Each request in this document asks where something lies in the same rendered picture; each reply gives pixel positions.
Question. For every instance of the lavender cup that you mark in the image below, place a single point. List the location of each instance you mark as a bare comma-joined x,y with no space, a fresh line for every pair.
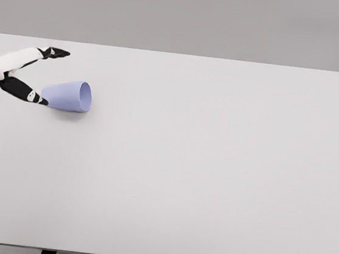
65,96

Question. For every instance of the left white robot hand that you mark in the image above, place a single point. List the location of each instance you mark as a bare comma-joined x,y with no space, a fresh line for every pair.
10,61

